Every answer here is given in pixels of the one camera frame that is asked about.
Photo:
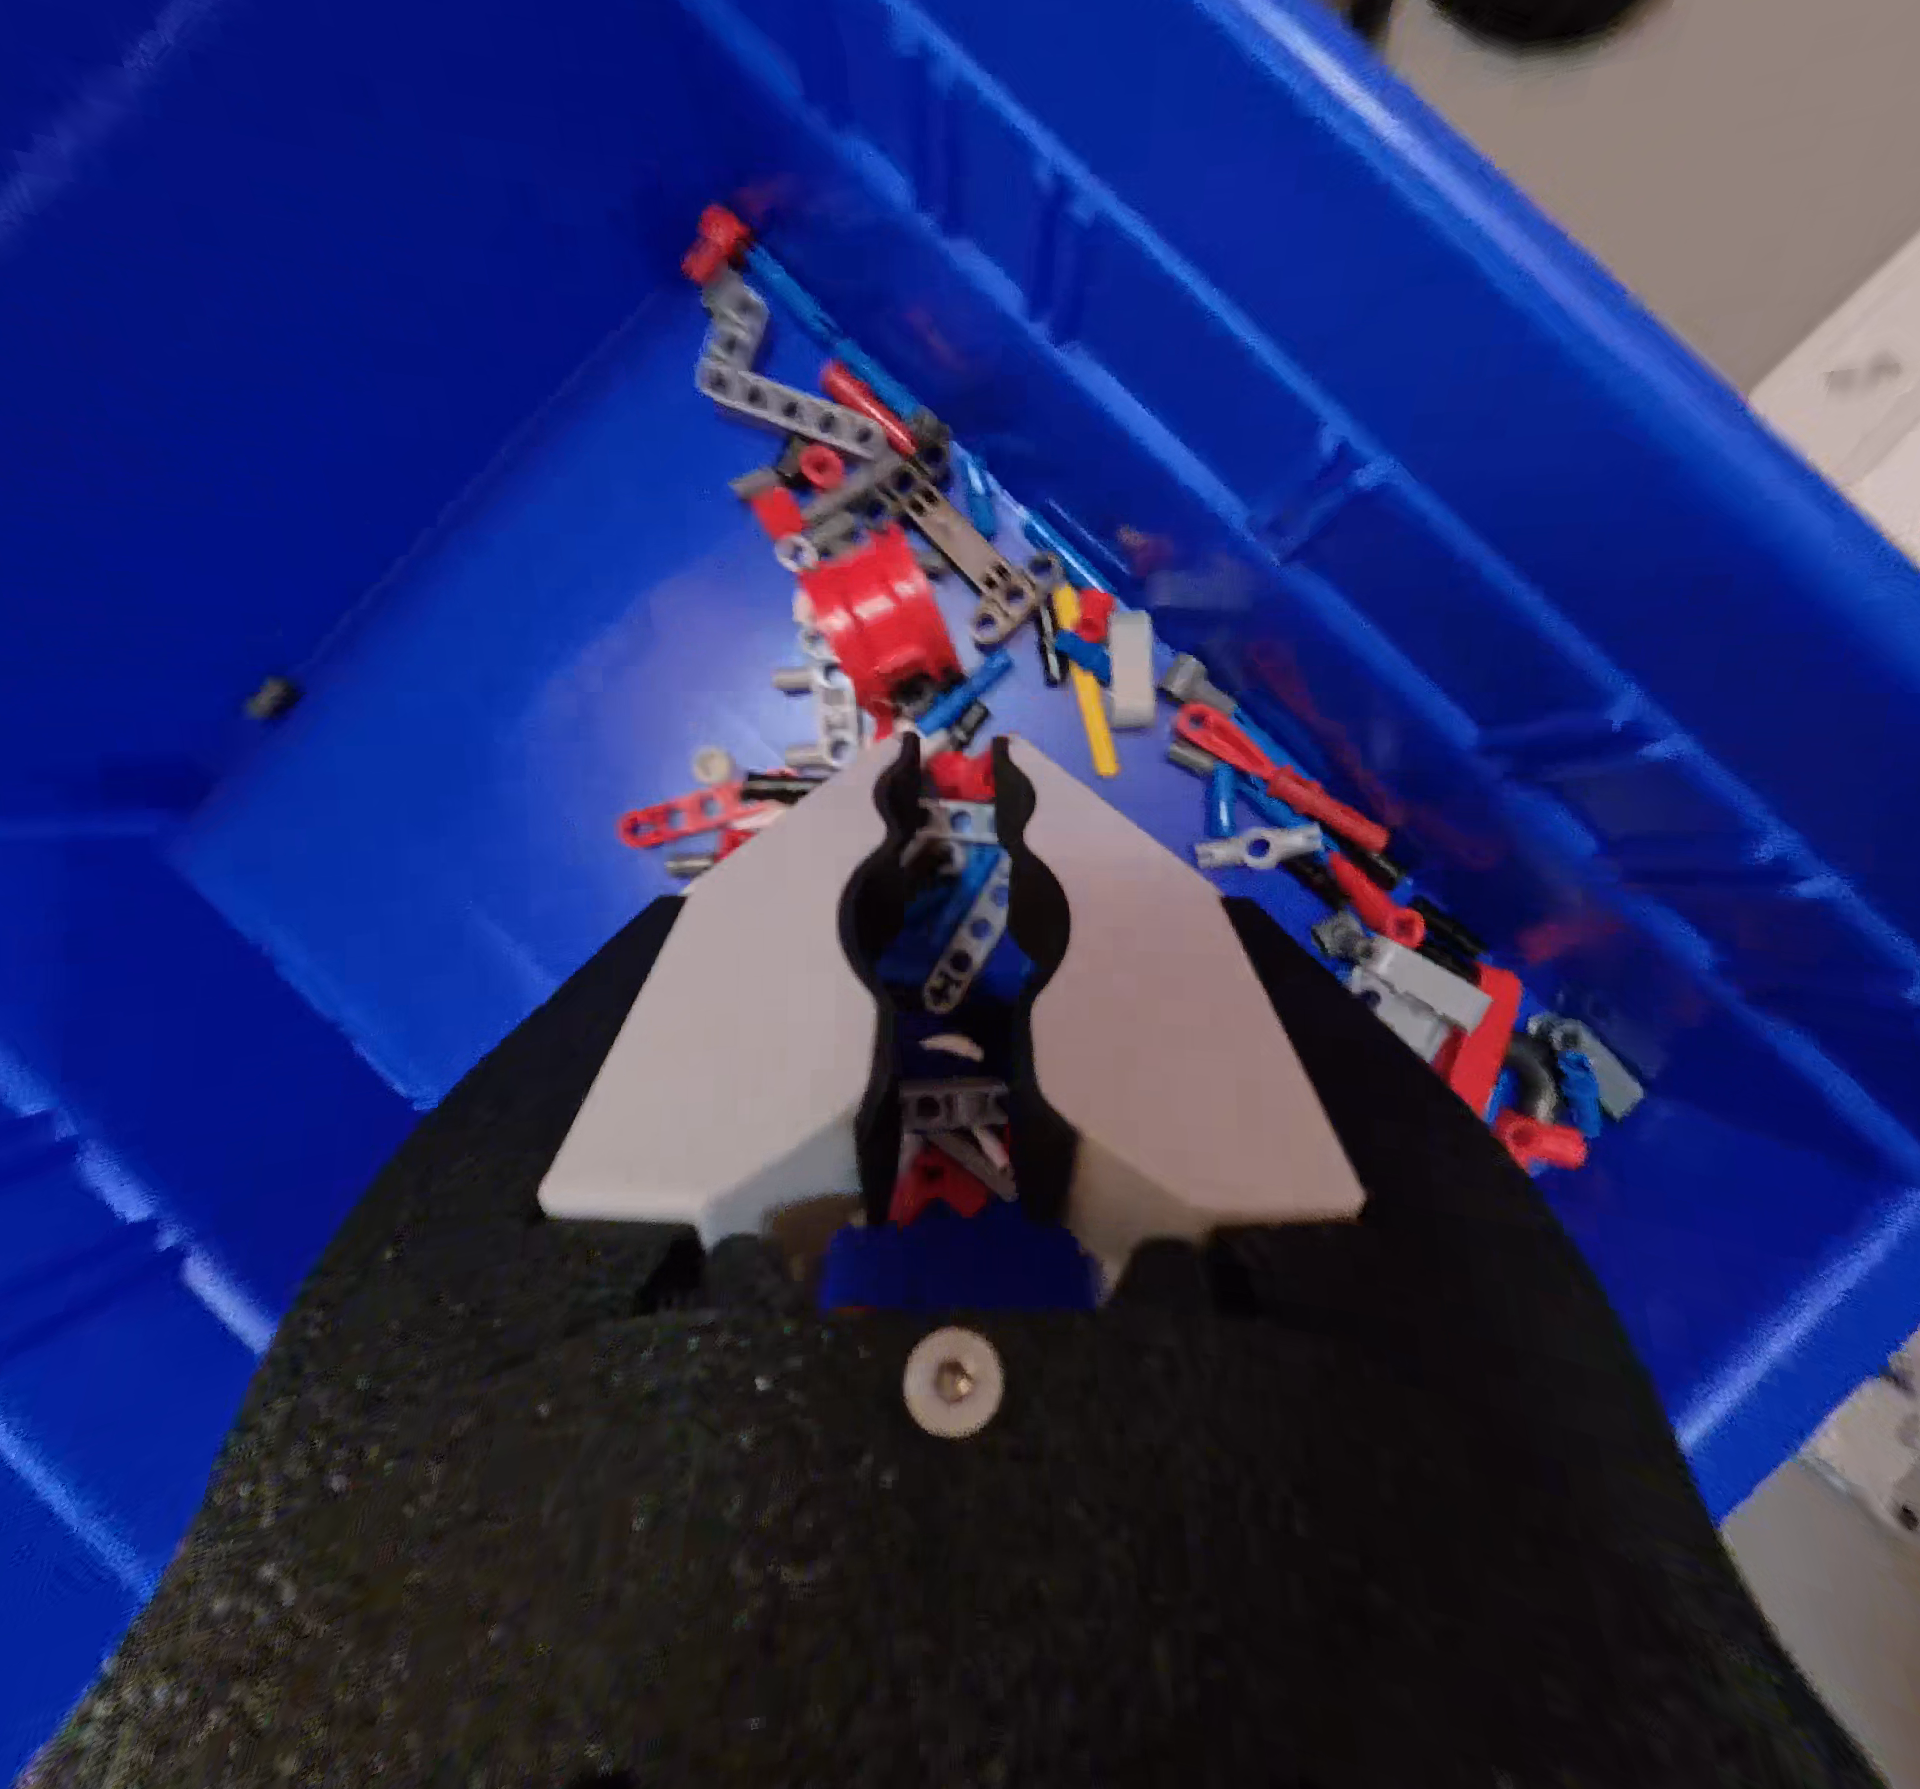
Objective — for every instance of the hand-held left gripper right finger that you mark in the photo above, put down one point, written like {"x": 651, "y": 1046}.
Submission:
{"x": 1185, "y": 1055}

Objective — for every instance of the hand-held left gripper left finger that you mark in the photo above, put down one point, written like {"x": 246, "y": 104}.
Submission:
{"x": 719, "y": 1055}

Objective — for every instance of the pile of toy building parts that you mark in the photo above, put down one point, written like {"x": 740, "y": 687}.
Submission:
{"x": 901, "y": 500}

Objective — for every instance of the blue plastic bin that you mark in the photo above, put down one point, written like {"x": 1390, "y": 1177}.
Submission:
{"x": 449, "y": 320}

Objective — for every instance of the grey toy cross connector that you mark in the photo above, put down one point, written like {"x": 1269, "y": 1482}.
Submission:
{"x": 1260, "y": 847}

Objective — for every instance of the large grey toy block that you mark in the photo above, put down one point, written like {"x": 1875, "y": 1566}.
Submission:
{"x": 1410, "y": 992}

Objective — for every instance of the long red toy beam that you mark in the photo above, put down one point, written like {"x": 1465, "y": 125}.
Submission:
{"x": 1488, "y": 1047}

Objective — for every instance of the dark curved toy pipe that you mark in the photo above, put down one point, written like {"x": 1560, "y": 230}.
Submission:
{"x": 1530, "y": 1084}

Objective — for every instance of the red toy angle connector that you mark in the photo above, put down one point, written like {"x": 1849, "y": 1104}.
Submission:
{"x": 1546, "y": 1145}

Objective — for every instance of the pale grey toy brick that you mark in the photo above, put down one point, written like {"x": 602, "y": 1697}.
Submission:
{"x": 1134, "y": 672}

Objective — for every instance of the yellow toy axle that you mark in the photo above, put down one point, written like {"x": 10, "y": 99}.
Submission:
{"x": 1083, "y": 678}

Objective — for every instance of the red toy wheel rim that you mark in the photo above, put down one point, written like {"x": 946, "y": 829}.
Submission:
{"x": 877, "y": 614}

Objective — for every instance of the small black toy piece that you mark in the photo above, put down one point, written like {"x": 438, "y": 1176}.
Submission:
{"x": 271, "y": 697}

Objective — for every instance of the light grey bent toy beam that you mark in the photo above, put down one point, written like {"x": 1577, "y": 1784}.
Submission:
{"x": 751, "y": 386}

